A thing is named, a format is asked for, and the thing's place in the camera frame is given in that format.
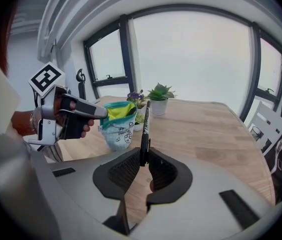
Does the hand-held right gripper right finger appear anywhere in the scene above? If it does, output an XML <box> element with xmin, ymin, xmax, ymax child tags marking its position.
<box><xmin>146</xmin><ymin>146</ymin><xmax>194</xmax><ymax>207</ymax></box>

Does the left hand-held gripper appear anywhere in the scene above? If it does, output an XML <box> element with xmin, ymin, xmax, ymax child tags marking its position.
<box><xmin>27</xmin><ymin>61</ymin><xmax>109</xmax><ymax>152</ymax></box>

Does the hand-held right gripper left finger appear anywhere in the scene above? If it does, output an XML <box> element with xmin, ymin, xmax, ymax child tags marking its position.
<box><xmin>92</xmin><ymin>146</ymin><xmax>141</xmax><ymax>236</ymax></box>

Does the light patterned pencil pouch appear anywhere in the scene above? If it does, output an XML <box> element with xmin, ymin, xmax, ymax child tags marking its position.
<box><xmin>98</xmin><ymin>101</ymin><xmax>138</xmax><ymax>152</ymax></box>

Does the black marker pen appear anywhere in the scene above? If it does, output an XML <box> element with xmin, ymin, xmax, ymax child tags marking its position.
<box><xmin>139</xmin><ymin>99</ymin><xmax>153</xmax><ymax>168</ymax></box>

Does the person's left hand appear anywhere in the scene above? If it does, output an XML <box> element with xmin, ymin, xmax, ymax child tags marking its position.
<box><xmin>80</xmin><ymin>119</ymin><xmax>95</xmax><ymax>140</ymax></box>

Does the small striped-leaf potted plant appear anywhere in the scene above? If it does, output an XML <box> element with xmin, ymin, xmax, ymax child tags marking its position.
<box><xmin>132</xmin><ymin>112</ymin><xmax>146</xmax><ymax>132</ymax></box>

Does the purple flower potted plant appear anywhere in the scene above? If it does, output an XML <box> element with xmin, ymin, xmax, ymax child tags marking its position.
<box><xmin>126</xmin><ymin>89</ymin><xmax>148</xmax><ymax>115</ymax></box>

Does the black-framed small window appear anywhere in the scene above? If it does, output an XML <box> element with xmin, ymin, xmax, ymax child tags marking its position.
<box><xmin>82</xmin><ymin>14</ymin><xmax>134</xmax><ymax>100</ymax></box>

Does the green succulent in white pot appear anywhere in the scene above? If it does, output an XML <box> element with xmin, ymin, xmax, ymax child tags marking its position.
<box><xmin>146</xmin><ymin>82</ymin><xmax>178</xmax><ymax>117</ymax></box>

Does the person's white top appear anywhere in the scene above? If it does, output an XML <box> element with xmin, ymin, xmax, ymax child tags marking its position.
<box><xmin>0</xmin><ymin>47</ymin><xmax>64</xmax><ymax>240</ymax></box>

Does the white slatted chair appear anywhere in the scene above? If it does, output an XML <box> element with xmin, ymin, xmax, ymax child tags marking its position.
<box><xmin>246</xmin><ymin>100</ymin><xmax>282</xmax><ymax>157</ymax></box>

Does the large fixed window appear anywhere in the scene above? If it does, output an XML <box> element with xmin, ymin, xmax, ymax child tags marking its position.
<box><xmin>128</xmin><ymin>4</ymin><xmax>259</xmax><ymax>125</ymax></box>

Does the black-framed narrow window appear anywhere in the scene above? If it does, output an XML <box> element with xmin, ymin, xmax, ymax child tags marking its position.
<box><xmin>239</xmin><ymin>21</ymin><xmax>282</xmax><ymax>124</ymax></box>

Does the silver bracelet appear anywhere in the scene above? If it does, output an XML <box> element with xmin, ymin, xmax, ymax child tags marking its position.
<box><xmin>29</xmin><ymin>109</ymin><xmax>38</xmax><ymax>133</ymax></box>

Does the white cable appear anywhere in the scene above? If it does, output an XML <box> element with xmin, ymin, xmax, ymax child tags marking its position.
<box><xmin>271</xmin><ymin>138</ymin><xmax>282</xmax><ymax>175</ymax></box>

